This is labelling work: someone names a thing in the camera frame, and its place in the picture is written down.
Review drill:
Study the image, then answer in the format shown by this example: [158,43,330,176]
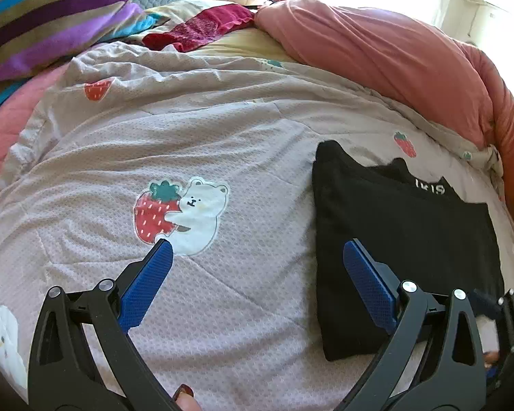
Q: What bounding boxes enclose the person's right hand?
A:
[482,349,504,371]

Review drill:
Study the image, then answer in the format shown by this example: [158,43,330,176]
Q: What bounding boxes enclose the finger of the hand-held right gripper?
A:
[469,289,504,323]

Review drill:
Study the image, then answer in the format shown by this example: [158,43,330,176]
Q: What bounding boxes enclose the person's left hand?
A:
[172,383,204,411]

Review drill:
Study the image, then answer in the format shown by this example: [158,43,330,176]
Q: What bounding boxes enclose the cream cloth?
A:
[133,0,292,63]

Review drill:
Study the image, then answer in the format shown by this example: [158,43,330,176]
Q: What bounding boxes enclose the black printed t-shirt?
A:
[312,139,506,362]

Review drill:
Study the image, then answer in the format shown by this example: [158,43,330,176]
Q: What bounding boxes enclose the strawberry bear print blanket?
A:
[0,40,514,411]

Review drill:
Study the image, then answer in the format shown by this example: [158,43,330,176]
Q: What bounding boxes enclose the pink quilted bed sheet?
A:
[0,64,69,219]

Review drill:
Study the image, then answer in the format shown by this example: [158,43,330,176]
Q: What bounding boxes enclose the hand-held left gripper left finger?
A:
[27,239,181,411]

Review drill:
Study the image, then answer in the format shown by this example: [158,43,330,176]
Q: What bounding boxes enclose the striped colourful pillow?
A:
[0,0,172,114]

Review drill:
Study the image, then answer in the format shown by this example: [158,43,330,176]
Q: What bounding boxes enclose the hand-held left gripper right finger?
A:
[340,240,487,411]

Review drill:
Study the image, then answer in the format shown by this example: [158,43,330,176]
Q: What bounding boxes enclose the dark red velvet cloth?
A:
[143,3,255,52]

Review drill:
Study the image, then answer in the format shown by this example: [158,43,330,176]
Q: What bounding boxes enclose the salmon pink duvet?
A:
[254,0,514,232]

